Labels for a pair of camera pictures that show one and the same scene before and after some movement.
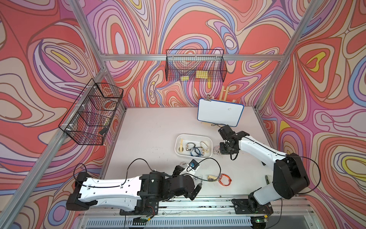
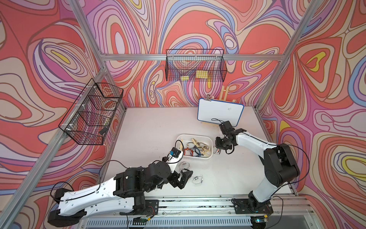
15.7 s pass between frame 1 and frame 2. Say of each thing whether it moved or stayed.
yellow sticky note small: stayed
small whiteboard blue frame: stayed
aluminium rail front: stayed
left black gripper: moved
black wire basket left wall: stayed
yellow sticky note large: stayed
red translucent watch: moved
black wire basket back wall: stayed
